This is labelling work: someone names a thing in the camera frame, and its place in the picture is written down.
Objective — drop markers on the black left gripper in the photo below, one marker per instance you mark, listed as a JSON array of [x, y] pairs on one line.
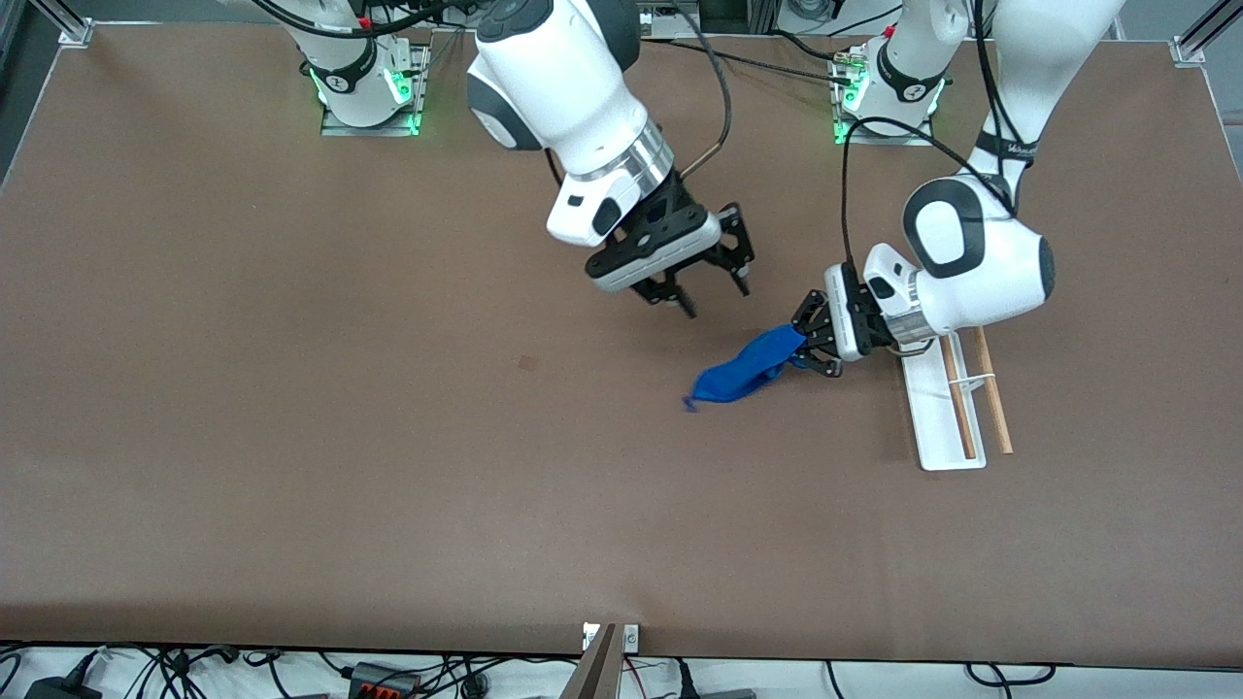
[[814, 330]]

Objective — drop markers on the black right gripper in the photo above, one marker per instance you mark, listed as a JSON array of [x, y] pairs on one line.
[[680, 208]]

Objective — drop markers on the blue towel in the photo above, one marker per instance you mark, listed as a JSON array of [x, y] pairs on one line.
[[743, 374]]

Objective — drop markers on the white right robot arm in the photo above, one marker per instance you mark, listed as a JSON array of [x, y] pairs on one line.
[[554, 78]]

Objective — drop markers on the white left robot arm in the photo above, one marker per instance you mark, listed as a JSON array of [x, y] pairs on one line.
[[981, 262]]

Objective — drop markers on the white towel rack wooden rods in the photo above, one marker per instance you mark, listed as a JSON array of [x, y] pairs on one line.
[[937, 427]]

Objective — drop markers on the white power strip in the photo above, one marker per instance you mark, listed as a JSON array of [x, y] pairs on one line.
[[660, 15]]

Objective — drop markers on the dark grey metal pole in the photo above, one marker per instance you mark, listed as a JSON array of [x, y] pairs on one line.
[[594, 670]]

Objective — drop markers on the black adapter with orange connector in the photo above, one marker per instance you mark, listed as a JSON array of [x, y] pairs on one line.
[[384, 680]]

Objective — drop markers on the black power adapter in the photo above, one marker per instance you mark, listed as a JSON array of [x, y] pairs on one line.
[[58, 689]]

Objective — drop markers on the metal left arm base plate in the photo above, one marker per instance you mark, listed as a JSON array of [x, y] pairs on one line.
[[884, 140]]

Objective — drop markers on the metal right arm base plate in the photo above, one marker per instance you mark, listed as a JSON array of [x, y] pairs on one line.
[[418, 107]]

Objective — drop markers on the silver table edge bracket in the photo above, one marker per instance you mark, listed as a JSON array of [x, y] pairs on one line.
[[631, 638]]

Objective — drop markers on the aluminium frame profile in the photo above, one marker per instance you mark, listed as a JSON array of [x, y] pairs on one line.
[[68, 24], [1199, 39]]

